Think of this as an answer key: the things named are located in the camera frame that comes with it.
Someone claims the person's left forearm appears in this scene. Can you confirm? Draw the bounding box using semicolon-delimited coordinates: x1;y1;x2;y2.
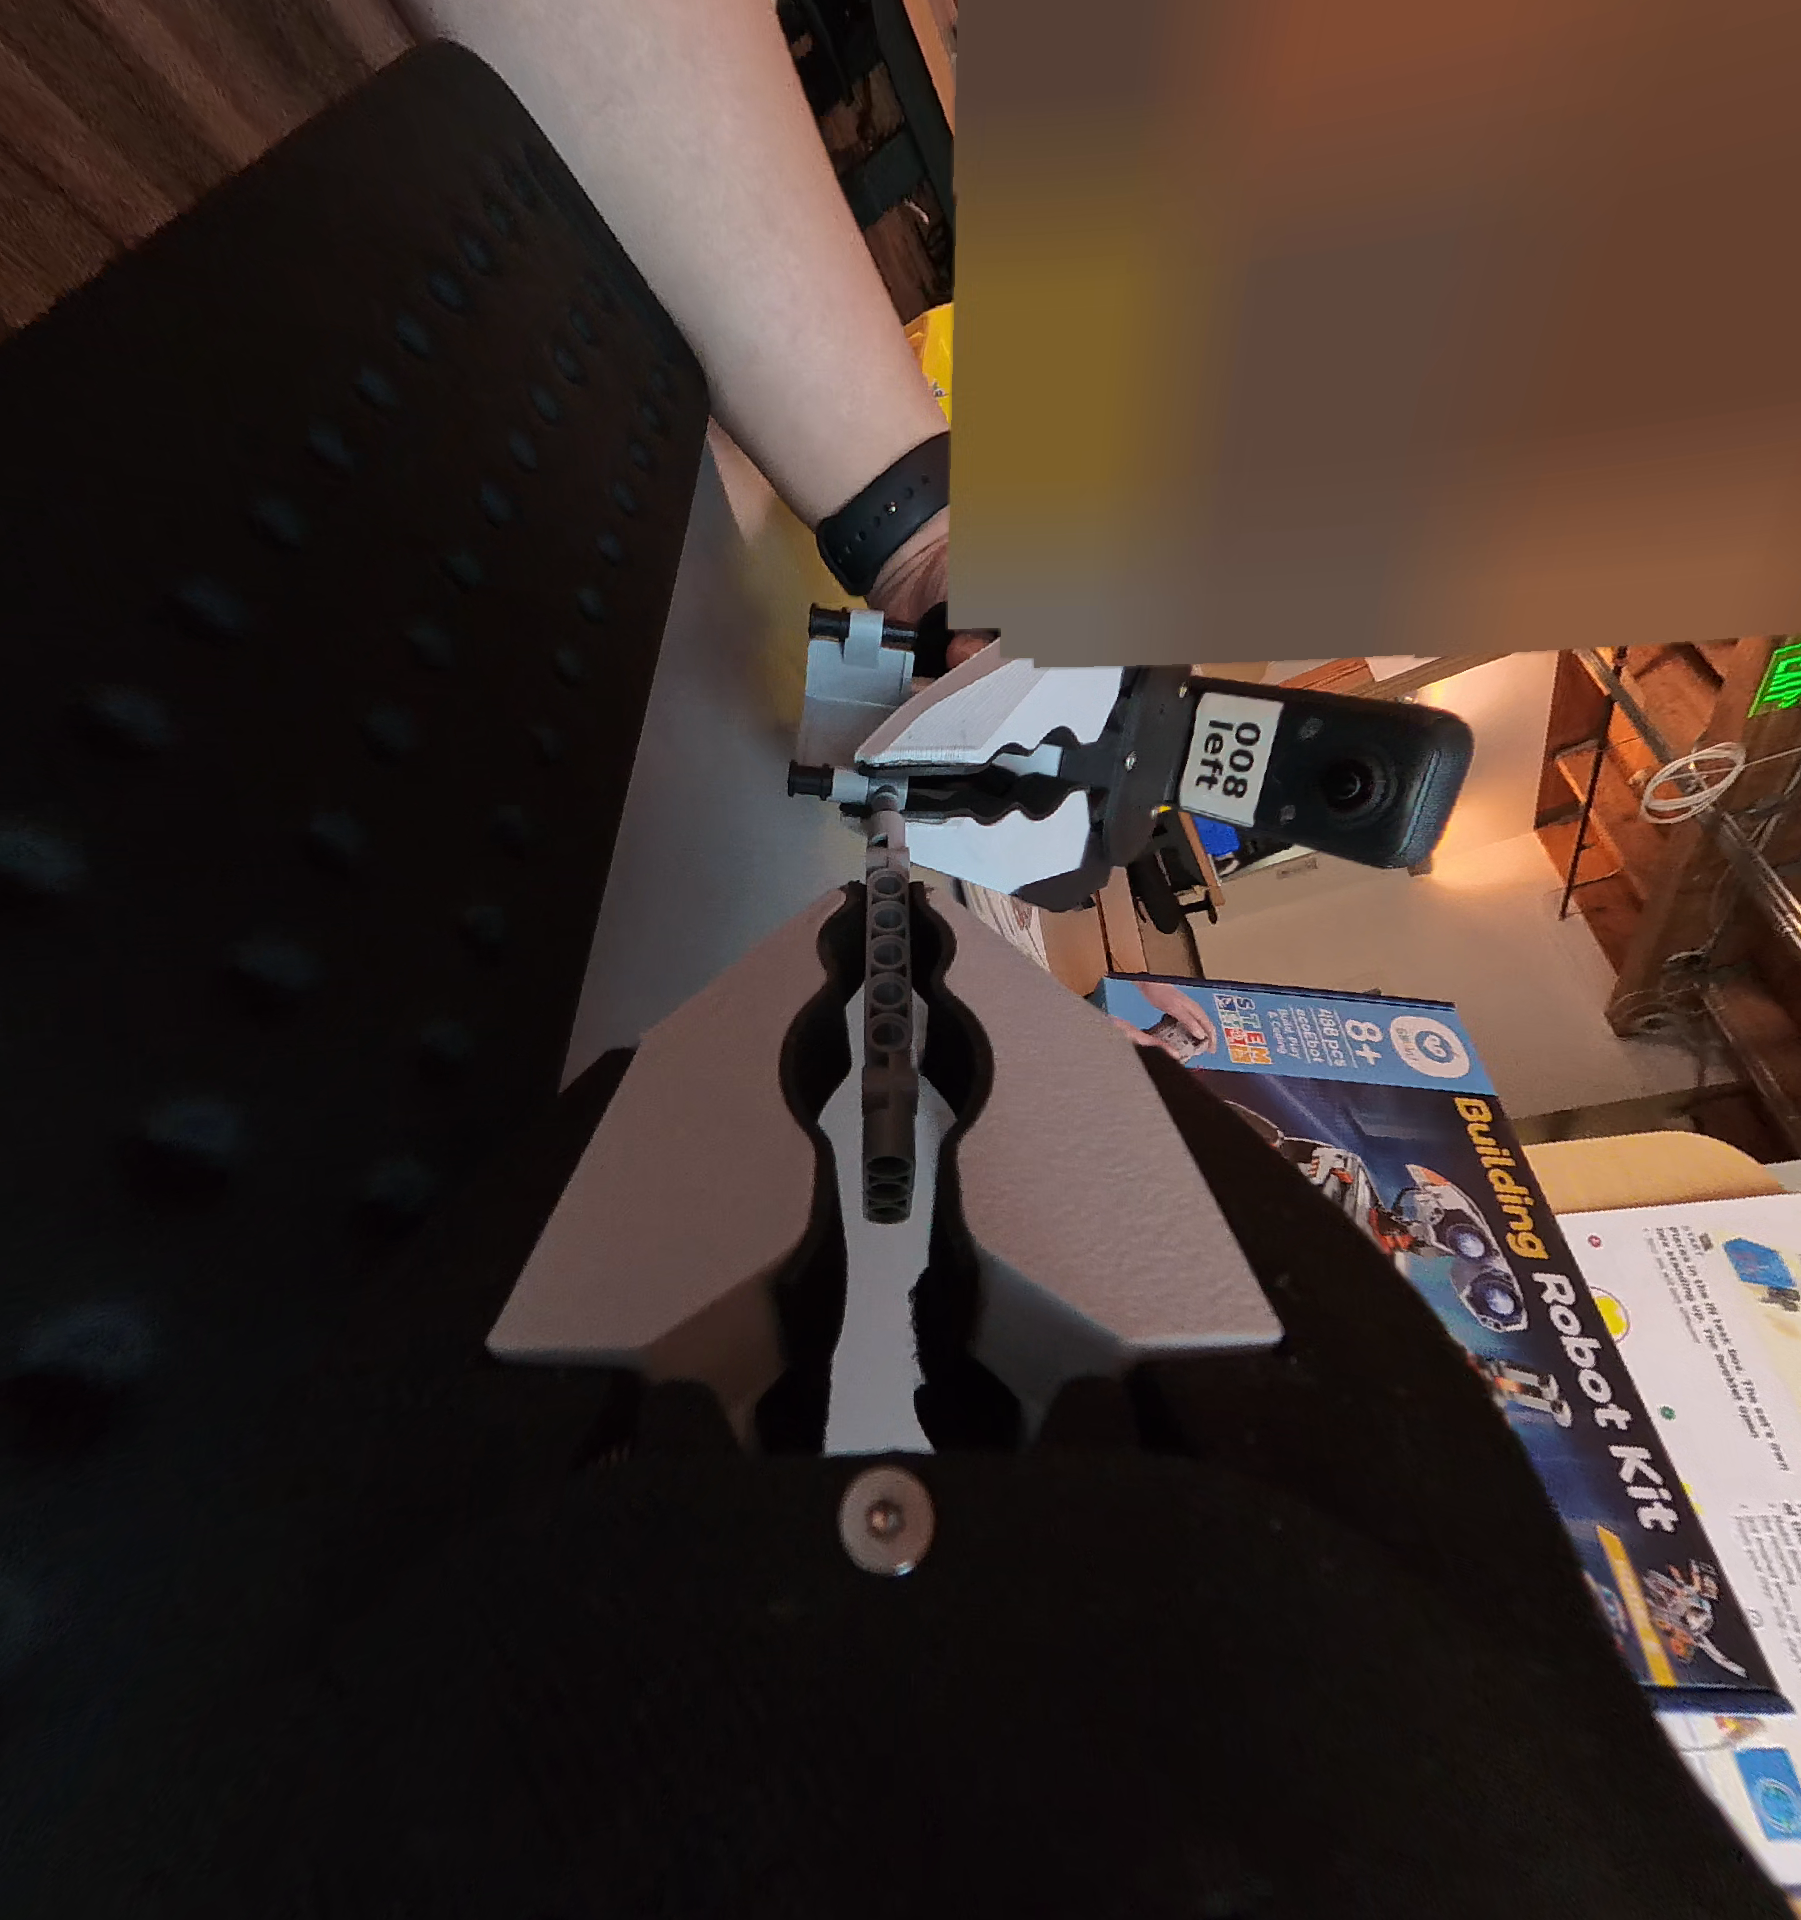
396;0;954;528

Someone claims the person's left hand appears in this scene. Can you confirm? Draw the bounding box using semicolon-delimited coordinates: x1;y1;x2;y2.
884;547;1007;671

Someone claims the grey toy panel with holes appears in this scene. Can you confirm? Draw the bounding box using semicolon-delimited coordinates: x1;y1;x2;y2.
857;855;933;1228

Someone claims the grey curved toy panel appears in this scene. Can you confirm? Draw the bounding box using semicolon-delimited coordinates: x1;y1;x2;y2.
782;596;938;864

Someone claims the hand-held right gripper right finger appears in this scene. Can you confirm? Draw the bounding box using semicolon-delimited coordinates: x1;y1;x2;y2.
912;882;1281;1449

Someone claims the black wrist band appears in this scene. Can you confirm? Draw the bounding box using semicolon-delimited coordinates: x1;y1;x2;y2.
814;432;954;596

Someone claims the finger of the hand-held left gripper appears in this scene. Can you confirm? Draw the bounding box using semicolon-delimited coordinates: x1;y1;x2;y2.
855;661;1134;781
890;774;1102;917

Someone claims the printed task instruction sheet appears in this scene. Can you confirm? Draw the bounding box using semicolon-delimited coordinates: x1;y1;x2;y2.
1551;1184;1801;1893

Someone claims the yellow plastic bin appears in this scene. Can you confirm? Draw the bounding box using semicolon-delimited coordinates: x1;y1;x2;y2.
904;300;958;444

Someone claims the black perforated chair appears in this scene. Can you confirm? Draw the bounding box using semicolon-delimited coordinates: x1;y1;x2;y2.
0;37;714;1502

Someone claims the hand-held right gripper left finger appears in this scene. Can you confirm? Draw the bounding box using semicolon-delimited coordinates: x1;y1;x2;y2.
485;882;864;1449

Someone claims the blue robot kit box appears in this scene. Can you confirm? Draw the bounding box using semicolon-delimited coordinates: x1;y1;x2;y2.
1094;973;1794;1718

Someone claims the grey desk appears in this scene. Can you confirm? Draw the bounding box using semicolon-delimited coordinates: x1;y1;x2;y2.
558;420;976;1097

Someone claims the white coiled cable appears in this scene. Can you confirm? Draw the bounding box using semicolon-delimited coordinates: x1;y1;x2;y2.
1641;743;1748;827

